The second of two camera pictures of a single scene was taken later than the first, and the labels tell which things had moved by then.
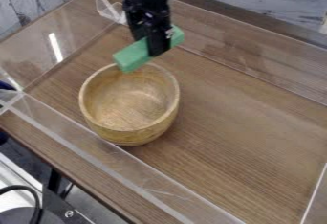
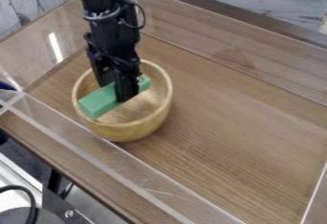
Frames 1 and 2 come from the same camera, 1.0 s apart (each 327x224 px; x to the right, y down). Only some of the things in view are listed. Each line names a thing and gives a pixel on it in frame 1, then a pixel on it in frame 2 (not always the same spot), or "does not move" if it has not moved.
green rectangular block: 138,52 -> 104,97
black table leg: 54,181 does not move
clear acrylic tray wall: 99,169 does not move
